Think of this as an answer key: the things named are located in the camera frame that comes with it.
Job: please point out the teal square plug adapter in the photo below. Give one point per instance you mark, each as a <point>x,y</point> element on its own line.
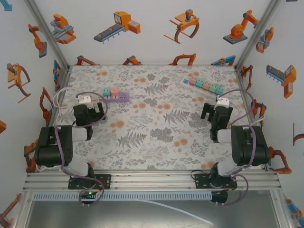
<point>199,83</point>
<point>106,92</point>

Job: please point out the green square plug adapter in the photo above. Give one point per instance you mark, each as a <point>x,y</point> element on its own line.
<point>212,88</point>

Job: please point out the pink square plug adapter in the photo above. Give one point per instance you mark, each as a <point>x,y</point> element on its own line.
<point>115,92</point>
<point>206,85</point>
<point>192,80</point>

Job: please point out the purple power strip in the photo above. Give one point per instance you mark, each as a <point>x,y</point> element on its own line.
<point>118,98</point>

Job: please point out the white power strip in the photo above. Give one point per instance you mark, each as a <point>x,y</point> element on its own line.
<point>185,82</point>

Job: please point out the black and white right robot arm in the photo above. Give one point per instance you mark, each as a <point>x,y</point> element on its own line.
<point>249,147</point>

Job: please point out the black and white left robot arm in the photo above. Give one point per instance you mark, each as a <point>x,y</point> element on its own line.
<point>53,145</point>

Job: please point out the floral tablecloth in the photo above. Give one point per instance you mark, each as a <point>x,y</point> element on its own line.
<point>154,123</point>

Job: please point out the circuit board with green light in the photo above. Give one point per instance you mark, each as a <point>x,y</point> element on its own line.
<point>89,193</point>

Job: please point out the black controller box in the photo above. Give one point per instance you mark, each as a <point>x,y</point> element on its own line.
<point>219,197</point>

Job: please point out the grey metal sheet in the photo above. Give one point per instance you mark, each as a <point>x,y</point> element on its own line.
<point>118,213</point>

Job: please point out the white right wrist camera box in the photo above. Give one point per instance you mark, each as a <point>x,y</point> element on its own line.
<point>222,101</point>

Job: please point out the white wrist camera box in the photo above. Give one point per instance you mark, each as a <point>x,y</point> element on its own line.
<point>83,99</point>
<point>222,101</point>

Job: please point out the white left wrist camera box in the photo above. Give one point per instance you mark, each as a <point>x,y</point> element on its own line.
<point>83,99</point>

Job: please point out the aluminium side rail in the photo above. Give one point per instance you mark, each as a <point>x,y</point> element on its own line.
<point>62,80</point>
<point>247,104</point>

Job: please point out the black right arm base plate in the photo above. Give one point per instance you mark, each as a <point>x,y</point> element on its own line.
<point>202,181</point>

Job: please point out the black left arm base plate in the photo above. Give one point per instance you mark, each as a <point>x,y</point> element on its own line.
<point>104,181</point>

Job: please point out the wide aluminium frame rails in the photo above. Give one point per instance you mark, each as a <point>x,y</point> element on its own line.
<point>152,181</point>

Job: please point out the aluminium frame post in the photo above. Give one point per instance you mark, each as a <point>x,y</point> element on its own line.
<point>48,35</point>
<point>257,33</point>

